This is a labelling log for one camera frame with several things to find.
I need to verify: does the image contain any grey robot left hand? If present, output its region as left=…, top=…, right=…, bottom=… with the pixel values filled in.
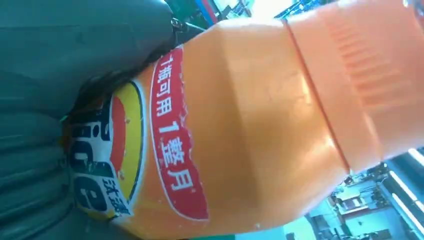
left=0, top=0, right=187, bottom=121

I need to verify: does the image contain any orange drink bottle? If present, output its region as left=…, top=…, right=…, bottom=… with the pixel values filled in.
left=61, top=0, right=424, bottom=240

